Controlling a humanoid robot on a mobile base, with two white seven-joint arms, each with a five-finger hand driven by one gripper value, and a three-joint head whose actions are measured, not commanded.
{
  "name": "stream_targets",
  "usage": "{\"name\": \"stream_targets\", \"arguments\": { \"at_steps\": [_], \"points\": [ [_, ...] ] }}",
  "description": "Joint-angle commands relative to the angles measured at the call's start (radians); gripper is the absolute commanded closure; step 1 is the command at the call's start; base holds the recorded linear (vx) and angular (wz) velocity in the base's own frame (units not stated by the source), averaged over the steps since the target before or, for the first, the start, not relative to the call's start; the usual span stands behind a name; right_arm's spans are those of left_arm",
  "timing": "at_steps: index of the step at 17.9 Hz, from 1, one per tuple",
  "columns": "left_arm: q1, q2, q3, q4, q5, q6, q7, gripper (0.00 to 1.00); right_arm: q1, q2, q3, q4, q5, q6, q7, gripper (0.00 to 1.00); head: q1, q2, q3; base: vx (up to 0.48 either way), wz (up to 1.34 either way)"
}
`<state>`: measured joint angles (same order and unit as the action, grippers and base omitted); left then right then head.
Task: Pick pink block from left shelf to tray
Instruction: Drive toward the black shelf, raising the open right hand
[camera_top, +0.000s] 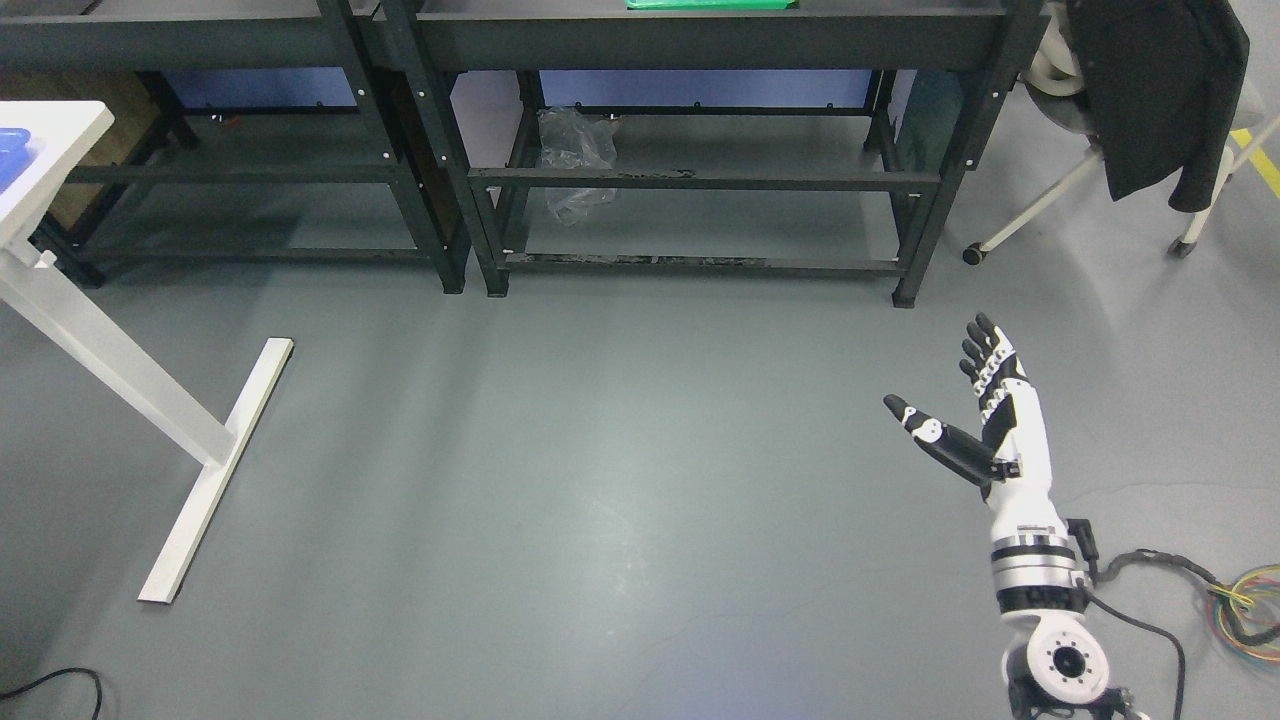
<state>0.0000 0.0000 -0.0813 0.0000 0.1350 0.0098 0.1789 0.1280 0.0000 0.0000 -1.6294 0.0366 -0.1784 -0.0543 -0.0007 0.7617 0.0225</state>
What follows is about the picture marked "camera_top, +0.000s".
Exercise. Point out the green plastic tray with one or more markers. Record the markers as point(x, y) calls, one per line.
point(709, 5)

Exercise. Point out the black metal shelf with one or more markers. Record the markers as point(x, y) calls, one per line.
point(220, 105)
point(896, 98)

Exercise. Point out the blue plastic tray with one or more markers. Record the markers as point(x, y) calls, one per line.
point(14, 154)

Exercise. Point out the black jacket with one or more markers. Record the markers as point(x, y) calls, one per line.
point(1163, 79)

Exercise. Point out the white table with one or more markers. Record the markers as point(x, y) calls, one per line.
point(60, 134)

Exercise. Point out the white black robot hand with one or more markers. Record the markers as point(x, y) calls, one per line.
point(1009, 462)

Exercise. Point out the clear plastic bag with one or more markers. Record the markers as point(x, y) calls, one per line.
point(571, 141)

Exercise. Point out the black metal left shelf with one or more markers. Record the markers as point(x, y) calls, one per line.
point(220, 105)

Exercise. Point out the black metal right shelf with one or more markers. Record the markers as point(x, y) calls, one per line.
point(896, 98)

